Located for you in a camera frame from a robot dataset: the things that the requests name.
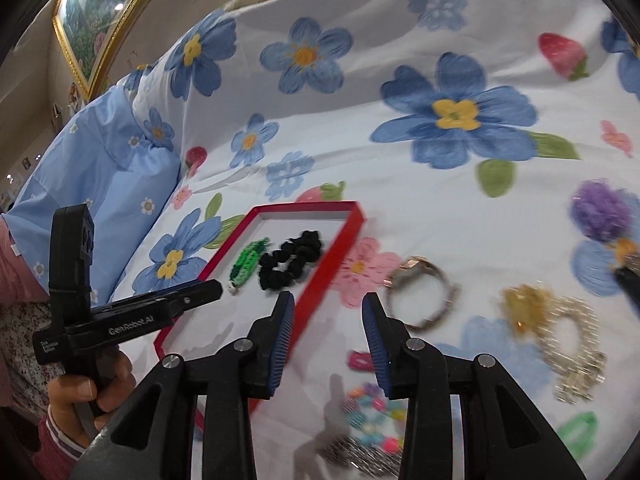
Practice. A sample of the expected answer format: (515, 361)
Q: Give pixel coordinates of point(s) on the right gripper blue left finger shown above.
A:
(271, 337)

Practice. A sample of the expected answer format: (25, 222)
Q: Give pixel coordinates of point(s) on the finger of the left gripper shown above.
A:
(190, 295)

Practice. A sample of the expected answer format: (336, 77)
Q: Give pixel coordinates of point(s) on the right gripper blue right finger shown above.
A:
(386, 338)

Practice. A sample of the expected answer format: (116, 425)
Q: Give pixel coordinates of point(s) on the pink hair clip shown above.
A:
(360, 362)

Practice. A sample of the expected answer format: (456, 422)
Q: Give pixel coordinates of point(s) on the rose gold wristwatch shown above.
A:
(420, 294)

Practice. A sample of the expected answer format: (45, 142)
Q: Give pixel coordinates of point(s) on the yellow translucent hair claw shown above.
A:
(526, 308)

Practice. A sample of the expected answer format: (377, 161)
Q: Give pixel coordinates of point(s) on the green hair clip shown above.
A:
(579, 434)

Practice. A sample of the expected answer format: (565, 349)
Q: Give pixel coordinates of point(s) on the pink sleeve forearm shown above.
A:
(24, 383)

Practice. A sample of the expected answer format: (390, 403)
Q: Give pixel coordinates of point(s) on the red shallow jewelry tray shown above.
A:
(205, 330)

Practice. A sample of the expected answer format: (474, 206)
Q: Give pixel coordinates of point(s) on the person's left hand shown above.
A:
(67, 391)

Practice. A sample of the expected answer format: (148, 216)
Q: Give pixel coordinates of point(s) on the black velvet scrunchie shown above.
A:
(291, 262)

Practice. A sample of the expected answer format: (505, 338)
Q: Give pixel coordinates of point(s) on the light blue pillow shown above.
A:
(103, 159)

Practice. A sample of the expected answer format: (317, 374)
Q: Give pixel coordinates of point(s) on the floral white bedsheet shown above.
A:
(462, 128)

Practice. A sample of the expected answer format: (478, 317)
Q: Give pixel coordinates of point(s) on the black hair claw clip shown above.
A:
(627, 276)

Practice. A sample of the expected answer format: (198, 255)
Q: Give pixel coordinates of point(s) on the purple mesh scrunchie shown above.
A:
(600, 212)

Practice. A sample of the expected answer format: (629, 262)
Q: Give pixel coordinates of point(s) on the gold framed painting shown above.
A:
(90, 33)

